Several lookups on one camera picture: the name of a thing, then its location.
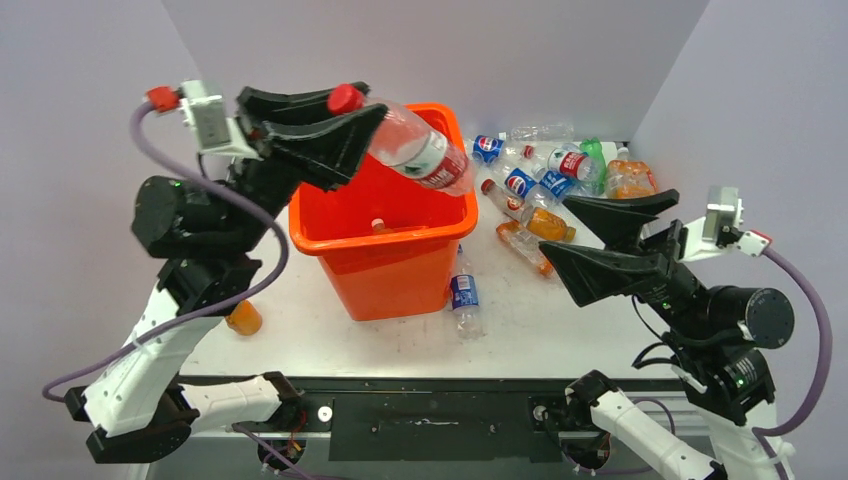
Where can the large orange juice bottle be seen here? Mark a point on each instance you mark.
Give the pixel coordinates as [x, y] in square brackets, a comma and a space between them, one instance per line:
[380, 227]

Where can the crushed orange bottle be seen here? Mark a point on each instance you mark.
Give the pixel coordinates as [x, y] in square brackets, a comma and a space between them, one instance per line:
[629, 179]

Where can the red label water bottle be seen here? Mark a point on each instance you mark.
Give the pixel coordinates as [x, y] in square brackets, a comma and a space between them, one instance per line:
[408, 145]

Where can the small orange juice bottle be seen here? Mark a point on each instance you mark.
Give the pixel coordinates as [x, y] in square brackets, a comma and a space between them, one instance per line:
[244, 319]

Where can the green plastic bottle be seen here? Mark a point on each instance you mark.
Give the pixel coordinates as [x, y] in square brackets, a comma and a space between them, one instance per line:
[595, 159]

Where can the pepsi bottle back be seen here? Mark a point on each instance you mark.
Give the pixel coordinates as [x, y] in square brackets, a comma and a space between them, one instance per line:
[487, 151]

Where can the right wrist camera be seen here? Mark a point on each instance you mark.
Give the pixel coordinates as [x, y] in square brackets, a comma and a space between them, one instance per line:
[719, 231]

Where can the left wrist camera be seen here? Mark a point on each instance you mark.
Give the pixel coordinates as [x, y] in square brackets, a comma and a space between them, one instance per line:
[204, 114]

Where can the red cap tea bottle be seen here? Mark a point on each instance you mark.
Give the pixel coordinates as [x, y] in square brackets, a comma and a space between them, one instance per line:
[514, 207]

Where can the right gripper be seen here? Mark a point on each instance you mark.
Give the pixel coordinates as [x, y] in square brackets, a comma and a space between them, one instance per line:
[586, 270]

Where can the pepsi bottle front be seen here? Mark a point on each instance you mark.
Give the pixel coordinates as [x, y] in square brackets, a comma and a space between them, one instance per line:
[515, 178]

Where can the pepsi bottle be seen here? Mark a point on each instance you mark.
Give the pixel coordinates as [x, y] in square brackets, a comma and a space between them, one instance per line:
[515, 178]
[487, 151]

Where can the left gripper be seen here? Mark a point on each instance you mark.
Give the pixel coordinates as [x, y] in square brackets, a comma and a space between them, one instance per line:
[317, 155]

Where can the clear empty bottle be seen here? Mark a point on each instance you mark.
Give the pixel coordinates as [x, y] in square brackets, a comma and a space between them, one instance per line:
[549, 132]

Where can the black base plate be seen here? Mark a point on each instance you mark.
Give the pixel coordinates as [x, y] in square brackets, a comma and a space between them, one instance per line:
[380, 419]

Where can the orange plastic bin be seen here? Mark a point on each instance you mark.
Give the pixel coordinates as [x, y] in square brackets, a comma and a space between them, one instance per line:
[382, 276]

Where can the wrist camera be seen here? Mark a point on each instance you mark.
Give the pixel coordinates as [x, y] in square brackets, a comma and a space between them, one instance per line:
[719, 231]
[204, 114]

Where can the orange drink bottle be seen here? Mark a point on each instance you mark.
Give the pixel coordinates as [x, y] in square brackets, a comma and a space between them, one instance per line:
[547, 225]

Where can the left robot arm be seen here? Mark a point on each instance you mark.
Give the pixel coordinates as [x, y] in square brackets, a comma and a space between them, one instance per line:
[203, 231]

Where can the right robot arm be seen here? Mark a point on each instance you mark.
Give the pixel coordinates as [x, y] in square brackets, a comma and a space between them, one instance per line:
[717, 335]

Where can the orange label bottle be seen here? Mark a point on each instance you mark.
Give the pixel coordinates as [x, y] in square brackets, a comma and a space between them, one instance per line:
[524, 244]

